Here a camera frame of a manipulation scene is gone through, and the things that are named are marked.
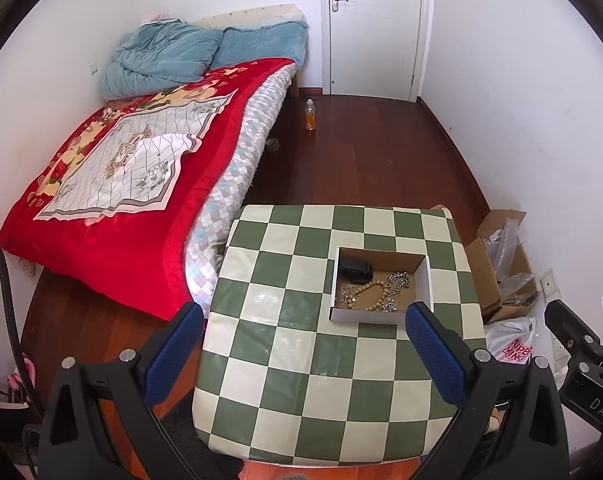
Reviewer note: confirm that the orange drink bottle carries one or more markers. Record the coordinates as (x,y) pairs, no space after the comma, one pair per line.
(310,120)

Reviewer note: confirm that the blue pillow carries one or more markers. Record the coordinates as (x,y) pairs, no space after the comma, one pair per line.
(261,42)

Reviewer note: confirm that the brown cardboard box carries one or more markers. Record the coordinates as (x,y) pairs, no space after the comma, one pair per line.
(479,270)

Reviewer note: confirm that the clear bubble wrap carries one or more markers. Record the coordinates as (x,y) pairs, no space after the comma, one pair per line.
(506,245)

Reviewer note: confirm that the white cardboard box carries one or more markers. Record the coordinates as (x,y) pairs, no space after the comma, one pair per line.
(366,316)

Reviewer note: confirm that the white plastic bag red print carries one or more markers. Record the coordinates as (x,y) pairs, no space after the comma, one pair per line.
(506,335)

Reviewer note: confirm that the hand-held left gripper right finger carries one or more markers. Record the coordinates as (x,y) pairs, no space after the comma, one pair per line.
(436,355)

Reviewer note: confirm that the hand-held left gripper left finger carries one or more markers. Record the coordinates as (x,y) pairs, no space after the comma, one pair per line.
(174,355)

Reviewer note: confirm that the white power strip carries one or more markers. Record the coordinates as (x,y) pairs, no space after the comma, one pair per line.
(551,285)

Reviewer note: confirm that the green checkered tablecloth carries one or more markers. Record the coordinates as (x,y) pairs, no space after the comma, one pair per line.
(291,360)

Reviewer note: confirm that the bed with patchwork sheet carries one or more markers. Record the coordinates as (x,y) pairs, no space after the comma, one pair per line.
(241,170)

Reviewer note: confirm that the pink cloth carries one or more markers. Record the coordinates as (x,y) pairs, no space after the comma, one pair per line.
(154,16)

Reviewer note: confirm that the red floral blanket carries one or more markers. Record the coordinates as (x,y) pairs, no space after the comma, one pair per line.
(196,170)

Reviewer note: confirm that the pink slippers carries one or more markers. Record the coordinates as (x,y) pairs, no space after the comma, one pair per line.
(18,377)

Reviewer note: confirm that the person's foot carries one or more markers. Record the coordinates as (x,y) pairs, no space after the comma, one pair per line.
(494,419)

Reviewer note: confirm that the blue duvet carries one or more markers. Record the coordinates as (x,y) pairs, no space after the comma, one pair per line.
(156,60)

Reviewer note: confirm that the small black case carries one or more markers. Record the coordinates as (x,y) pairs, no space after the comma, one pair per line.
(356,268)

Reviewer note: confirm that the white door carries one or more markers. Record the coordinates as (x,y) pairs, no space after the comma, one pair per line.
(376,30)

